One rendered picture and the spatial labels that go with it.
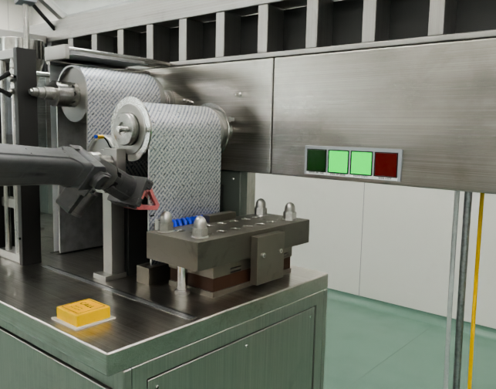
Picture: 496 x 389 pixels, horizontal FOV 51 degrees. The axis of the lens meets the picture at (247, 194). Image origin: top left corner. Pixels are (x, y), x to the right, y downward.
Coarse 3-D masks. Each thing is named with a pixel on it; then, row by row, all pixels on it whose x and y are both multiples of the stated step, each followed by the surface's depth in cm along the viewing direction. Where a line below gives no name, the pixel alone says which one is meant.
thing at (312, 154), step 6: (312, 150) 127; (318, 150) 126; (312, 156) 127; (318, 156) 126; (324, 156) 125; (312, 162) 127; (318, 162) 126; (324, 162) 125; (312, 168) 127; (318, 168) 126; (324, 168) 125
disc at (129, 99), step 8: (128, 96) 119; (120, 104) 121; (136, 104) 118; (128, 112) 120; (144, 112) 116; (112, 120) 124; (144, 120) 116; (112, 128) 124; (112, 136) 124; (144, 144) 117; (144, 152) 117; (128, 160) 121; (136, 160) 119
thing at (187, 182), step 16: (160, 160) 119; (176, 160) 123; (192, 160) 127; (208, 160) 131; (160, 176) 120; (176, 176) 124; (192, 176) 128; (208, 176) 132; (160, 192) 120; (176, 192) 124; (192, 192) 128; (208, 192) 133; (160, 208) 121; (176, 208) 125; (192, 208) 129; (208, 208) 133
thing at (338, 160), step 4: (332, 152) 123; (336, 152) 122; (340, 152) 122; (344, 152) 121; (332, 156) 123; (336, 156) 122; (340, 156) 122; (344, 156) 121; (332, 160) 123; (336, 160) 123; (340, 160) 122; (344, 160) 121; (332, 164) 123; (336, 164) 123; (340, 164) 122; (344, 164) 121; (332, 168) 123; (336, 168) 123; (340, 168) 122; (344, 168) 121; (340, 172) 122; (344, 172) 122
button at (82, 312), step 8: (72, 304) 97; (80, 304) 97; (88, 304) 97; (96, 304) 97; (104, 304) 98; (64, 312) 94; (72, 312) 93; (80, 312) 93; (88, 312) 93; (96, 312) 94; (104, 312) 96; (64, 320) 94; (72, 320) 93; (80, 320) 92; (88, 320) 93; (96, 320) 95
